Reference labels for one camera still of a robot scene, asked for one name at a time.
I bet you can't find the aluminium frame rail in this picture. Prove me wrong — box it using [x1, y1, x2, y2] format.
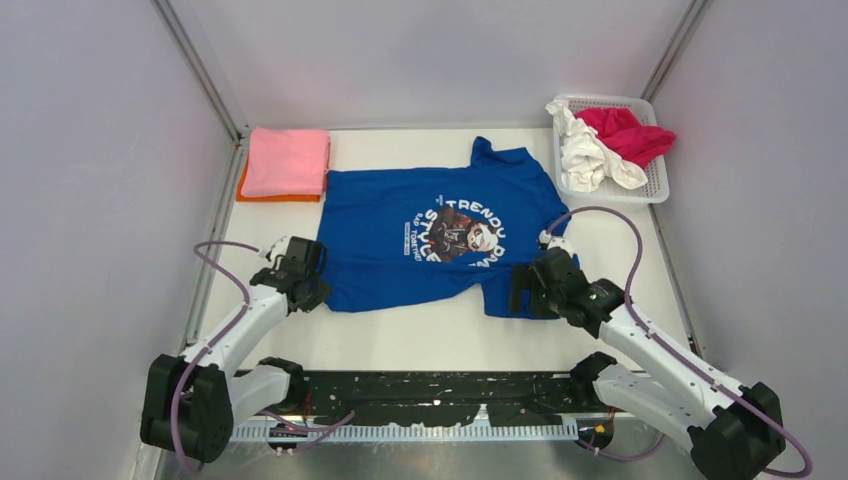
[140, 370, 745, 423]

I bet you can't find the white t-shirt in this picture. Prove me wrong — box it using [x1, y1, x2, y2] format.
[546, 100, 648, 193]

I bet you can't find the red t-shirt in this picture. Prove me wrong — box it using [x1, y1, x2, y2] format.
[576, 108, 676, 170]

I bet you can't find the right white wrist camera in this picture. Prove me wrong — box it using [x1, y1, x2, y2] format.
[538, 230, 575, 257]

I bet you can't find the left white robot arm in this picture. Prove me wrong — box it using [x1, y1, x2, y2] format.
[140, 236, 331, 463]

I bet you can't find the pink folded t-shirt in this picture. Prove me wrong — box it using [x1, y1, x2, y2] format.
[240, 127, 331, 199]

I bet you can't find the blue printed t-shirt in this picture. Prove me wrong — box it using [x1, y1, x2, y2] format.
[317, 137, 567, 318]

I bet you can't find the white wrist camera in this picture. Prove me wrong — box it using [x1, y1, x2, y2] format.
[538, 230, 575, 257]
[261, 236, 290, 263]

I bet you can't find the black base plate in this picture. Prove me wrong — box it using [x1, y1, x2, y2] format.
[267, 370, 611, 427]

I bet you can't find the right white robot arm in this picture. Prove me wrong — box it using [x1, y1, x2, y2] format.
[510, 247, 786, 479]

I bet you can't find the white slotted cable duct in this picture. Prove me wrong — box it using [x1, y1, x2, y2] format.
[230, 418, 580, 443]

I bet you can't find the orange folded t-shirt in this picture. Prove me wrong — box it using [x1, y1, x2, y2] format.
[235, 142, 332, 204]

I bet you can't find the white plastic basket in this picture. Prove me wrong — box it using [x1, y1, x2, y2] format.
[552, 94, 670, 210]

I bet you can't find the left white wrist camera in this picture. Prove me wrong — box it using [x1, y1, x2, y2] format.
[261, 236, 290, 263]

